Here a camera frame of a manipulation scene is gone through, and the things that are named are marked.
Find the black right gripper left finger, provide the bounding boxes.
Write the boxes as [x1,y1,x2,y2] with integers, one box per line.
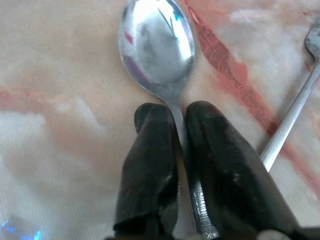
[112,102,179,236]

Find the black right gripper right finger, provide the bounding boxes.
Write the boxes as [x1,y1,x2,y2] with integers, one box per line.
[185,100,297,238]

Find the silver metal spoon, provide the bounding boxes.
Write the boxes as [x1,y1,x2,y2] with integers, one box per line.
[117,0,221,240]

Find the silver metal fork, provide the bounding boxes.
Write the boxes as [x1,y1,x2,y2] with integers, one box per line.
[259,17,320,173]

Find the patterned beige red tablecloth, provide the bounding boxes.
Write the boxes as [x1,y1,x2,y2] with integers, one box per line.
[0,0,320,240]

